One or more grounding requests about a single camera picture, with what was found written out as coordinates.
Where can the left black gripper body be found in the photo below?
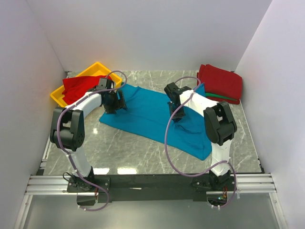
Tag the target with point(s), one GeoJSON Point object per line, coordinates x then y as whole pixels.
{"type": "Point", "coordinates": [113, 103]}

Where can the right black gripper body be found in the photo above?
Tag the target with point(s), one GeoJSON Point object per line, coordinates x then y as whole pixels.
{"type": "Point", "coordinates": [179, 114]}

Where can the blue t shirt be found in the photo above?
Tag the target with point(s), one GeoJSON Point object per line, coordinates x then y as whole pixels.
{"type": "Point", "coordinates": [148, 115]}

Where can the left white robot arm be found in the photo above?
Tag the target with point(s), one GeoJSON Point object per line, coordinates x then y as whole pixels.
{"type": "Point", "coordinates": [68, 131]}

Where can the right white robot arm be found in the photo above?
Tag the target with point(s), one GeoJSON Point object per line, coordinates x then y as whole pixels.
{"type": "Point", "coordinates": [220, 127]}

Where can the yellow plastic tray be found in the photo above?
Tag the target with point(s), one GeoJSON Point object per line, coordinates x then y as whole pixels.
{"type": "Point", "coordinates": [94, 70]}

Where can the folded green shirt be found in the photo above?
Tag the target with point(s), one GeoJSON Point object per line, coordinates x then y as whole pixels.
{"type": "Point", "coordinates": [218, 96]}

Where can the red t shirt in tray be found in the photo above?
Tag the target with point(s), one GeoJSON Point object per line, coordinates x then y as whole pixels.
{"type": "Point", "coordinates": [76, 87]}

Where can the folded dark red shirt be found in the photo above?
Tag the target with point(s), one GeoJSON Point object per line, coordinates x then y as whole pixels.
{"type": "Point", "coordinates": [221, 82]}

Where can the black base beam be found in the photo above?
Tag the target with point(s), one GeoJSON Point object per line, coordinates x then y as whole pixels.
{"type": "Point", "coordinates": [148, 187]}

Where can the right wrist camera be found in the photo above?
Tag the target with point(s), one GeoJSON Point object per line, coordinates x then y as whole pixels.
{"type": "Point", "coordinates": [171, 88]}

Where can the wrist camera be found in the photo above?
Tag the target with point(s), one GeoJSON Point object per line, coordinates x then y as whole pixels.
{"type": "Point", "coordinates": [171, 88]}
{"type": "Point", "coordinates": [104, 84]}

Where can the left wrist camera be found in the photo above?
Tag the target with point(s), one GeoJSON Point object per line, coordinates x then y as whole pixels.
{"type": "Point", "coordinates": [104, 84]}

